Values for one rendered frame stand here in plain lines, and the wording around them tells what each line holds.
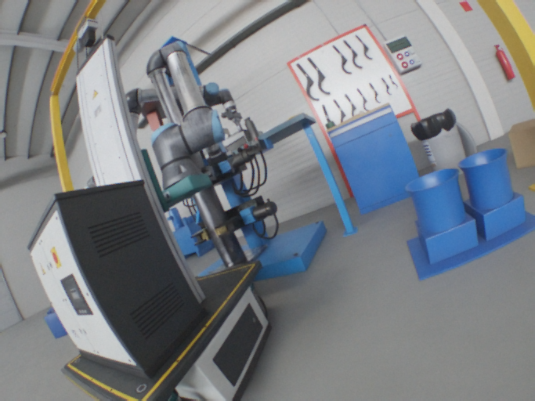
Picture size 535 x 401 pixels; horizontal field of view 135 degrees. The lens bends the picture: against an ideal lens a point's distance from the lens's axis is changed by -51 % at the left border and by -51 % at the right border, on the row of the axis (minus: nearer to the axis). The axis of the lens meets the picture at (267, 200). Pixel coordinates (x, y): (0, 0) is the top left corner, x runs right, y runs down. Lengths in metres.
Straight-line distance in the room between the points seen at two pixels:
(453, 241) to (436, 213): 0.17
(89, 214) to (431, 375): 1.01
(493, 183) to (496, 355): 0.74
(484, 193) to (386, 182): 1.35
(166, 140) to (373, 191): 1.94
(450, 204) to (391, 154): 1.33
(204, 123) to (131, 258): 0.62
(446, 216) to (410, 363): 0.64
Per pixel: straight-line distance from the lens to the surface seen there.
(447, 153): 2.54
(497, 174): 1.20
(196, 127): 1.00
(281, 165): 3.75
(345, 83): 3.61
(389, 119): 2.35
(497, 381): 0.74
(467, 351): 0.79
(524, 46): 1.56
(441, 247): 1.15
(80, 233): 0.62
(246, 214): 1.88
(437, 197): 1.07
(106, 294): 0.62
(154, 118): 2.30
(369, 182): 2.34
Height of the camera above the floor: 0.64
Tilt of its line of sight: 3 degrees down
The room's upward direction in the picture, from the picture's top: 24 degrees counter-clockwise
